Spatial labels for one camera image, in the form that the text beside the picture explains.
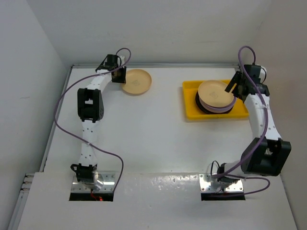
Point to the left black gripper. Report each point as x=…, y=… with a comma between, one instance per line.
x=122, y=79

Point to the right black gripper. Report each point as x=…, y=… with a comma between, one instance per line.
x=233, y=81

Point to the orange plate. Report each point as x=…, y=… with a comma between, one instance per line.
x=212, y=93
x=138, y=82

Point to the steel rimmed plate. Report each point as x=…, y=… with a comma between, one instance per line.
x=203, y=109

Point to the purple plate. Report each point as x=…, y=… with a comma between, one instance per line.
x=212, y=109

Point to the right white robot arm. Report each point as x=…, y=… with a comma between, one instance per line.
x=268, y=152

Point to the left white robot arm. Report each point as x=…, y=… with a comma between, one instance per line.
x=90, y=110

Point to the yellow plastic bin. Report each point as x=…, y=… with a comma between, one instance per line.
x=194, y=113

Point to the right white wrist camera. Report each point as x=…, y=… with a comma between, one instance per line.
x=263, y=74

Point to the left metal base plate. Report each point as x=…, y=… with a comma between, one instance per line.
x=104, y=182

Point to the metal base plate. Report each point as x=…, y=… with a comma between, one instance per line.
x=104, y=182
x=211, y=186

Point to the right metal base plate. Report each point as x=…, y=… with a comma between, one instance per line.
x=211, y=186

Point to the aluminium frame rail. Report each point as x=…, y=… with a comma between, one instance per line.
x=161, y=155

